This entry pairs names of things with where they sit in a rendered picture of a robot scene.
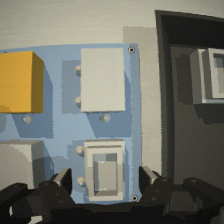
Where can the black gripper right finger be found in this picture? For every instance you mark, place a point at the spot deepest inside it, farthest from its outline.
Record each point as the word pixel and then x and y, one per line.
pixel 159 198

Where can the yellow rectangular block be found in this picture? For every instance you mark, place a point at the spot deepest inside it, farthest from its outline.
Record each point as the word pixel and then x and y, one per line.
pixel 21 83

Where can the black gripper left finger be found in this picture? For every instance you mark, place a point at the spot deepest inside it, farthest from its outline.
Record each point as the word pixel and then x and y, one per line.
pixel 26 203

